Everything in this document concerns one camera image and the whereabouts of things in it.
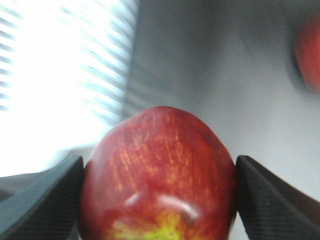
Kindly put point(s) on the dark red apple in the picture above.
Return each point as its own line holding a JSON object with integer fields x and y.
{"x": 307, "y": 53}
{"x": 159, "y": 175}

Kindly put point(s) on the light blue plastic basket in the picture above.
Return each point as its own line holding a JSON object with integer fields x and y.
{"x": 64, "y": 68}

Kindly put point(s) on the dark red apple front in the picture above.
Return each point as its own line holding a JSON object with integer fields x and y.
{"x": 307, "y": 53}

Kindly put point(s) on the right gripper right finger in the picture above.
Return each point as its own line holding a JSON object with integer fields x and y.
{"x": 272, "y": 209}

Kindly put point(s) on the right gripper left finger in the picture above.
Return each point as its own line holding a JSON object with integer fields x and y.
{"x": 46, "y": 209}

